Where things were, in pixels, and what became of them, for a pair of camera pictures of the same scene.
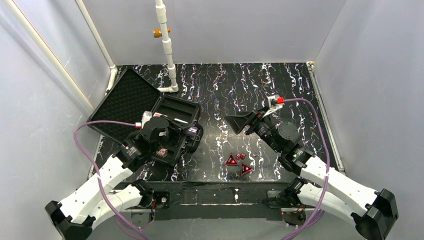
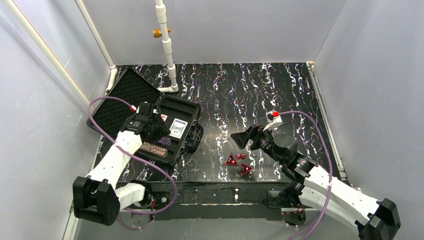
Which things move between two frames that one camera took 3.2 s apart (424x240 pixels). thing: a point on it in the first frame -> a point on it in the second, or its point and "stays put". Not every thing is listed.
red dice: [238, 156] stays put
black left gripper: [187, 137] -> [156, 125]
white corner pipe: [113, 67] stays put
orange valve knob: [157, 33] stays put
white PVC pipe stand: [161, 12] stays put
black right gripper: [251, 122] -> [257, 139]
